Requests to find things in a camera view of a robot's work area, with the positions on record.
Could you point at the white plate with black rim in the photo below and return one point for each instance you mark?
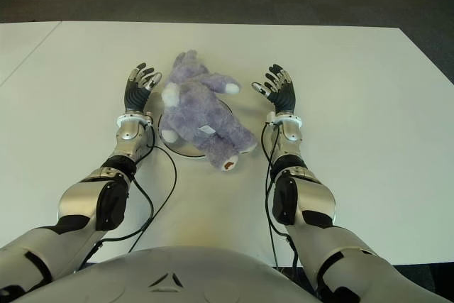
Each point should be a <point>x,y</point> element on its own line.
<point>184,150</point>

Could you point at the purple plush bunny doll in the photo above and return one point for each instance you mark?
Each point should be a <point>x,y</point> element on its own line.
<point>205,118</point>

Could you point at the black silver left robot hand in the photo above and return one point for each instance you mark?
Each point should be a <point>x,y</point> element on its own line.
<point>135,97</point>

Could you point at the silver robot torso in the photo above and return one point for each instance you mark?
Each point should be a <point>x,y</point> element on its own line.
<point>170,274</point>

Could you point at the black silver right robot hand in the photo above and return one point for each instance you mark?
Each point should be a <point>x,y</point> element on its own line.
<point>282,95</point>

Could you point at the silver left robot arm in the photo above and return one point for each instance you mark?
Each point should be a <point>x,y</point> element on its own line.
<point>81,196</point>

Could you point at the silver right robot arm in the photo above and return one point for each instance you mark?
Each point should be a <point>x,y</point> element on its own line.
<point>319,218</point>

